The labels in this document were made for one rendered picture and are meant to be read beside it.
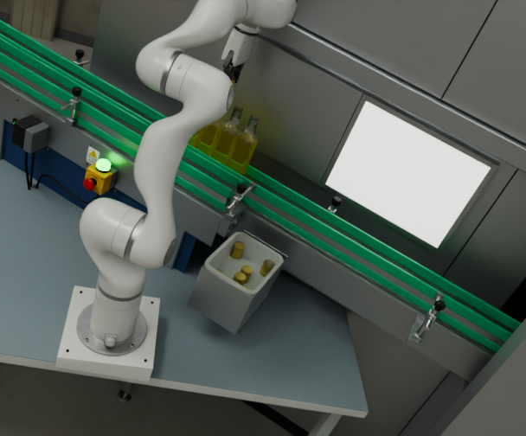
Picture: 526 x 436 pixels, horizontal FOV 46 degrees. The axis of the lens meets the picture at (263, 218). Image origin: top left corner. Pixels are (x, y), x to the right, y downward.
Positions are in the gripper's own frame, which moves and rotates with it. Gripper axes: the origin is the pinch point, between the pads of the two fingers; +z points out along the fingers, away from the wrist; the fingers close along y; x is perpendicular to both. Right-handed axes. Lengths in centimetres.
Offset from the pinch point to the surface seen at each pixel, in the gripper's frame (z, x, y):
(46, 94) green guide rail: 30, -52, 14
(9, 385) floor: 139, -30, 38
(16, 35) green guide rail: 27, -81, -2
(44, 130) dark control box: 39, -47, 19
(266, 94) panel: 4.9, 8.5, -12.0
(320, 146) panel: 11.6, 30.7, -12.3
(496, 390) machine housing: 31, 107, 21
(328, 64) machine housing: -12.5, 22.5, -13.0
